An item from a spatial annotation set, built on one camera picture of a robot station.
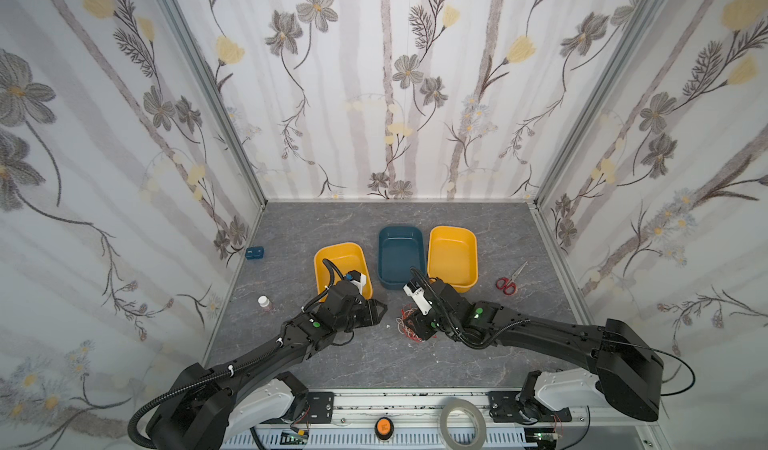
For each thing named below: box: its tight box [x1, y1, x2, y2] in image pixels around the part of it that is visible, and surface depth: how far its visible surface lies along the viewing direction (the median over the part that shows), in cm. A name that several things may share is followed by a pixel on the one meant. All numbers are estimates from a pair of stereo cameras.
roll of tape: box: [439, 398, 487, 450], surface depth 69 cm
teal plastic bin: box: [378, 226, 425, 290], surface depth 105 cm
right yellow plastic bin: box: [427, 226, 479, 293], surface depth 104 cm
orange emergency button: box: [374, 416, 395, 441], surface depth 65 cm
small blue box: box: [245, 246, 265, 260], surface depth 106 cm
